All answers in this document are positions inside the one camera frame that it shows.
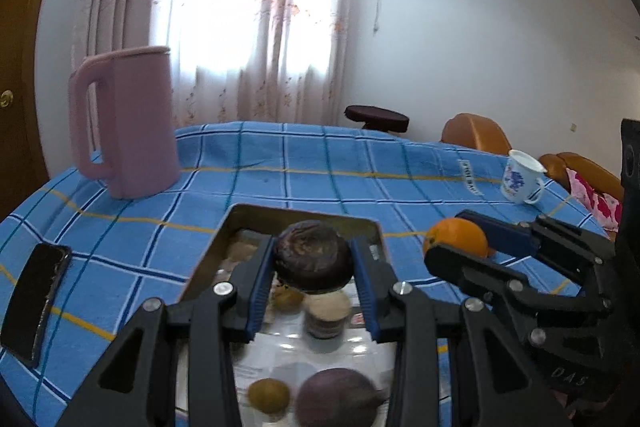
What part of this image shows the pink kettle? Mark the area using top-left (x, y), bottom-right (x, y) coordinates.
top-left (68, 46), bottom-right (181, 200)

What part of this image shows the metal tin box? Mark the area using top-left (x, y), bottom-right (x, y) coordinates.
top-left (179, 203), bottom-right (401, 427)

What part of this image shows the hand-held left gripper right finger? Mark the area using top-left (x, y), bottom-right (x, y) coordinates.
top-left (348, 237), bottom-right (576, 427)

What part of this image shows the blue plaid tablecloth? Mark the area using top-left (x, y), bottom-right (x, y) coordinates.
top-left (0, 121), bottom-right (621, 427)

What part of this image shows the white blue-print mug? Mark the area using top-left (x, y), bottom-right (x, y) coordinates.
top-left (500, 149), bottom-right (548, 205)

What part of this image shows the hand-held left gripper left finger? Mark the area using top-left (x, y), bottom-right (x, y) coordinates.
top-left (57, 234), bottom-right (276, 427)

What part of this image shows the black smartphone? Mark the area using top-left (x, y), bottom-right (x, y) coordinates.
top-left (0, 243), bottom-right (73, 368)

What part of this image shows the orange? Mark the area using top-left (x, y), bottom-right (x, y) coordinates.
top-left (422, 217), bottom-right (488, 260)

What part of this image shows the orange leather sofa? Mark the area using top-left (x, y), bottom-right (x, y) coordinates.
top-left (537, 152), bottom-right (626, 208)

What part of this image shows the pink floral pillow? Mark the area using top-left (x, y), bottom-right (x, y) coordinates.
top-left (565, 169), bottom-right (623, 233)

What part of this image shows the floral sheer curtain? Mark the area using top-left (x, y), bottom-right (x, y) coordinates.
top-left (70, 0), bottom-right (363, 132)

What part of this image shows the wooden door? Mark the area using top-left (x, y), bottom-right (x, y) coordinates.
top-left (0, 0), bottom-right (66, 223)

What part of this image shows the orange leather armchair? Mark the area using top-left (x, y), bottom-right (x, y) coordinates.
top-left (441, 113), bottom-right (513, 155)

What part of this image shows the wrinkled dark passion fruit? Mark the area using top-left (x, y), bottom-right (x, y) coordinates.
top-left (273, 220), bottom-right (352, 293)

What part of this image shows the dark round stool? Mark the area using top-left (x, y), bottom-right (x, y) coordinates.
top-left (345, 105), bottom-right (410, 135)

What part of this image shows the smooth purple passion fruit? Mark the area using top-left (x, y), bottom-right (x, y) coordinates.
top-left (295, 368), bottom-right (383, 427)

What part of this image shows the dark fruit with tan top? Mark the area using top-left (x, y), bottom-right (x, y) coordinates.
top-left (304, 289), bottom-right (352, 340)

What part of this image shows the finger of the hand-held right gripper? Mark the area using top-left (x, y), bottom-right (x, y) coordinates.
top-left (455, 208), bottom-right (616, 288)
top-left (424, 243), bottom-right (608, 350)

